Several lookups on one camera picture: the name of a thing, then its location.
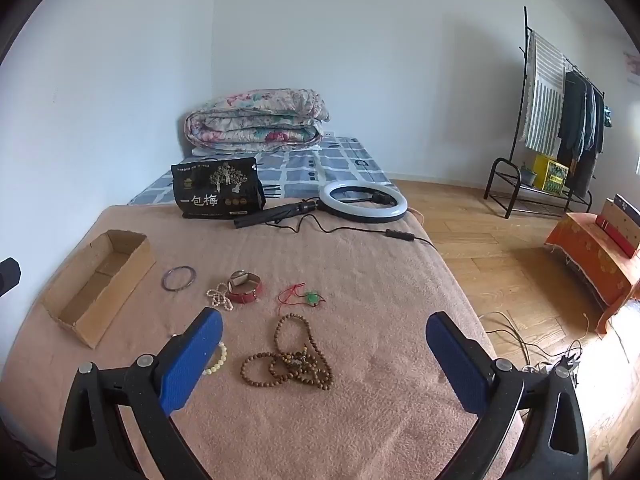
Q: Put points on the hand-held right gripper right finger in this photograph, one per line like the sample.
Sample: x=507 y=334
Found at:
x=455 y=360

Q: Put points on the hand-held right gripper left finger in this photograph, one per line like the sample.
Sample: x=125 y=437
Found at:
x=192 y=355

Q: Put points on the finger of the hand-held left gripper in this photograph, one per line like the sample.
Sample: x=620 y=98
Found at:
x=7 y=276

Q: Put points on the cardboard box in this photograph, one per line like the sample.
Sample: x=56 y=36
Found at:
x=95 y=287

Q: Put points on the purple thin bangle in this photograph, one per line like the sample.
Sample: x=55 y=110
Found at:
x=165 y=280

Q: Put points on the black folded tripod stand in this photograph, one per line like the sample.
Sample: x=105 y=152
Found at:
x=270 y=216

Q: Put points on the orange cloth covered table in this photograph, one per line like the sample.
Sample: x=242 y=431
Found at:
x=585 y=255

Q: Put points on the black snack bag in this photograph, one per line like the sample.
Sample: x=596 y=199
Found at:
x=217 y=187

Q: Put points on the black metal clothes rack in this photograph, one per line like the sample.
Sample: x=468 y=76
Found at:
x=500 y=180

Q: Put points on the yellow box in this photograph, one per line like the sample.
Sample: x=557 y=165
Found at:
x=550 y=172

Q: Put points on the stack of boxes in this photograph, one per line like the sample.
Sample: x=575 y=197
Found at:
x=622 y=225

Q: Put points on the blue plaid bed sheet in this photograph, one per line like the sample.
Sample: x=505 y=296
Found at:
x=345 y=160

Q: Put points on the folded floral quilt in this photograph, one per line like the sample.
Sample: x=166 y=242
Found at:
x=255 y=120

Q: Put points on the dark hanging clothes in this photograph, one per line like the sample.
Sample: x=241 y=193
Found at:
x=582 y=125

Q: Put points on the striped hanging towel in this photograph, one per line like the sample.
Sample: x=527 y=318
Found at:
x=542 y=95

